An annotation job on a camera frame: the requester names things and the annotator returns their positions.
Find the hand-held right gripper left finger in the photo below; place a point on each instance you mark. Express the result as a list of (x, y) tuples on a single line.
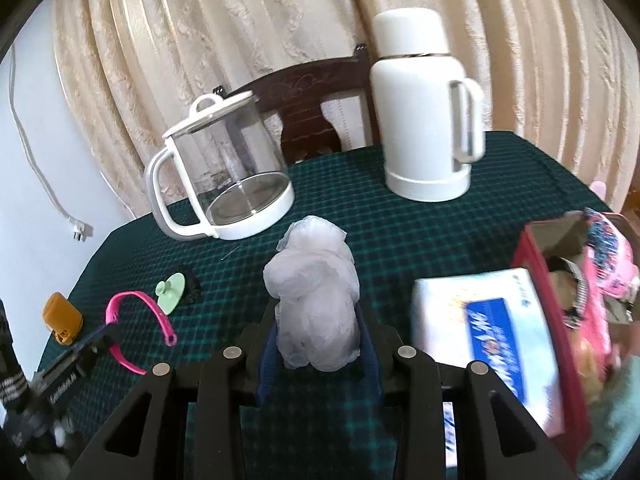
[(267, 370)]

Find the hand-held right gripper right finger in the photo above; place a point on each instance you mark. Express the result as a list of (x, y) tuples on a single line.
[(371, 360)]

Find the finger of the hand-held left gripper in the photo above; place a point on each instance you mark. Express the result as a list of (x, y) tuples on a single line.
[(102, 346), (92, 335)]

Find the pink headband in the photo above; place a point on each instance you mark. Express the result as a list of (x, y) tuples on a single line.
[(162, 317)]

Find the white plastic bag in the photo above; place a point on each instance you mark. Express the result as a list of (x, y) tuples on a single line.
[(315, 300)]

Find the red tin box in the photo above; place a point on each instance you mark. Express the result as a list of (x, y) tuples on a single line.
[(540, 270)]

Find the pink printed pouch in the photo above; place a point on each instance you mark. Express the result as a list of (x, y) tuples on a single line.
[(612, 255)]

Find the small orange case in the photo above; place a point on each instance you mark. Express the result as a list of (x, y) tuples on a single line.
[(61, 317)]

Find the green suction hook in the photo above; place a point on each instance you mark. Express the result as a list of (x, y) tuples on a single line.
[(171, 292)]

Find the tissue pack with blue label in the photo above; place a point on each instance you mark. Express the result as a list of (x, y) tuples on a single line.
[(475, 320)]

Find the green checked tablecloth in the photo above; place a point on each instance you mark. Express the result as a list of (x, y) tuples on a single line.
[(400, 230)]

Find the black white striped sock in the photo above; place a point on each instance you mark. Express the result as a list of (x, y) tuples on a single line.
[(575, 295)]

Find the white thermos jug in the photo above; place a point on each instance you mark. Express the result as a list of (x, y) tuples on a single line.
[(415, 120)]

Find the teal cloth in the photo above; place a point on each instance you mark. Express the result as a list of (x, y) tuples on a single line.
[(612, 425)]

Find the dark wooden chair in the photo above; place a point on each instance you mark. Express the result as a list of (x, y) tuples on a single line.
[(310, 105)]

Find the small pink rounded object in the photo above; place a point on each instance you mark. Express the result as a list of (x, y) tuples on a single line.
[(598, 187)]

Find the beige curtain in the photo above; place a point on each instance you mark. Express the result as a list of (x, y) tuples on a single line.
[(175, 35)]

